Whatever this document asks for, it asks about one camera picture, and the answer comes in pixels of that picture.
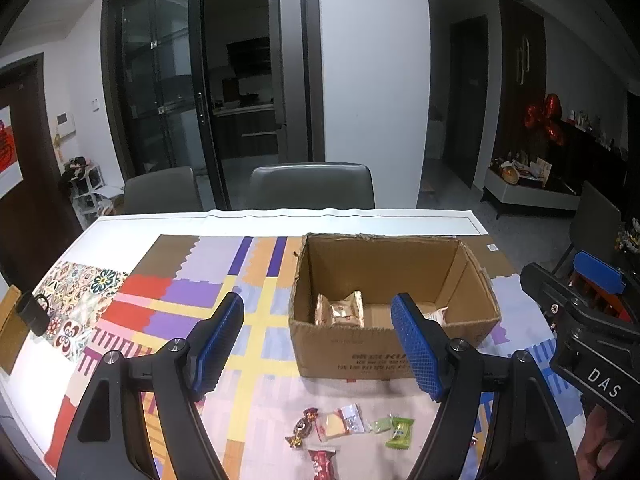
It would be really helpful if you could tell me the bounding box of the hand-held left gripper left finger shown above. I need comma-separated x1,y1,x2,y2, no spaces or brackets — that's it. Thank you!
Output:
56,291,246,480

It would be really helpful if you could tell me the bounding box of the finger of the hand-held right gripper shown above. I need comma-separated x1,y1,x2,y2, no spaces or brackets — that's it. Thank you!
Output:
520,262,576,332
572,250,627,321

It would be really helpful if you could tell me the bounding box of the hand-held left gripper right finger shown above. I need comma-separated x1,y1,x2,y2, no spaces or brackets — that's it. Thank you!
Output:
390,293,581,480

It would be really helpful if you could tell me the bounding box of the brown cardboard box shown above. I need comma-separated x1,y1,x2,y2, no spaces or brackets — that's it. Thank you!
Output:
288,232,502,381

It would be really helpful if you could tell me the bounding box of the large gold snack packet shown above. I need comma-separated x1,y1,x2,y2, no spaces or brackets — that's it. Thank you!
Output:
314,291,365,328

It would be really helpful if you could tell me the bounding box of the bright green snack packet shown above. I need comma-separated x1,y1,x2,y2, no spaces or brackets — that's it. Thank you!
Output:
385,416,416,450

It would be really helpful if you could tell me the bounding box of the yellow cake clear packet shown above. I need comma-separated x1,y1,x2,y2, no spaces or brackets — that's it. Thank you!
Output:
316,403,365,443

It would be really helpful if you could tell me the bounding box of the twisted dark red candy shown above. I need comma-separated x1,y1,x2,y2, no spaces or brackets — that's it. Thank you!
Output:
285,406,320,450

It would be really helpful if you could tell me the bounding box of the red snack packet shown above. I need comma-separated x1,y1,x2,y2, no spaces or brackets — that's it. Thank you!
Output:
306,449,338,480

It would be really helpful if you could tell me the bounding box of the person's right hand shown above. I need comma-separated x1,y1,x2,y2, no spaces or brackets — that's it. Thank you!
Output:
575,402,623,480

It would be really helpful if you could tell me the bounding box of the grey dining chair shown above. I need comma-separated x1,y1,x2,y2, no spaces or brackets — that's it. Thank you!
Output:
552,180,623,276
122,166,196,215
248,162,376,210

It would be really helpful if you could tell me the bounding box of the colourful patterned table mat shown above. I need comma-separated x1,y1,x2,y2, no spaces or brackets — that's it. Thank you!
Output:
44,234,551,480

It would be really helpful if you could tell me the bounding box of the white low cabinet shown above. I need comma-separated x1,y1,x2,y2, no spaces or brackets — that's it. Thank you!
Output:
482,165,583,218

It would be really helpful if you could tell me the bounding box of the dark sideboard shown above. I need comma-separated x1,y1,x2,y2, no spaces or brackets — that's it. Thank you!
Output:
560,117,640,201

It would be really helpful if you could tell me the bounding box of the floral tile patterned mat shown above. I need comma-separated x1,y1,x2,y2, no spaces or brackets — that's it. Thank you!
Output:
32,261,130,361

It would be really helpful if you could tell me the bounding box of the red foil balloon bunch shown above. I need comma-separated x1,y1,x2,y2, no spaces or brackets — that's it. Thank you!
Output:
524,92,566,147

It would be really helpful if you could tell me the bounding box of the black mug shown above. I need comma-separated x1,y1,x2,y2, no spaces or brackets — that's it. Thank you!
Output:
14,294,51,337

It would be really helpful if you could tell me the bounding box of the white shoe rack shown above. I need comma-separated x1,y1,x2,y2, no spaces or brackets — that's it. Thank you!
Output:
60,157,108,226

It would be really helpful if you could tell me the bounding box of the dark room door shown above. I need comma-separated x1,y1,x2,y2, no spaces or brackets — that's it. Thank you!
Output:
447,15,488,188

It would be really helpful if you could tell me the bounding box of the tall dark wardrobe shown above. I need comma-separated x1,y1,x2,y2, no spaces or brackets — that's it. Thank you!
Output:
497,0,548,171

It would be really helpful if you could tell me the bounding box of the woven wicker box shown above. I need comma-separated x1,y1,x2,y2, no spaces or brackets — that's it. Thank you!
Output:
0,282,28,376

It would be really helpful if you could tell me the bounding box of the dark brown door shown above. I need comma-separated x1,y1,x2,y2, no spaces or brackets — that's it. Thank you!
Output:
0,52,61,286

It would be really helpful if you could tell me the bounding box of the black framed glass sliding door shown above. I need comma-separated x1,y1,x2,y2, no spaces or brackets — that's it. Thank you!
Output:
100,0,326,211

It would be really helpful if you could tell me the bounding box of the red and white door poster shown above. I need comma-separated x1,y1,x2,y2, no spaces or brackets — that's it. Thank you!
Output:
0,105,25,198

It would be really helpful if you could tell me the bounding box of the silver refrigerator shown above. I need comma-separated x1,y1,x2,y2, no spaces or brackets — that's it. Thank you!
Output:
267,0,323,161

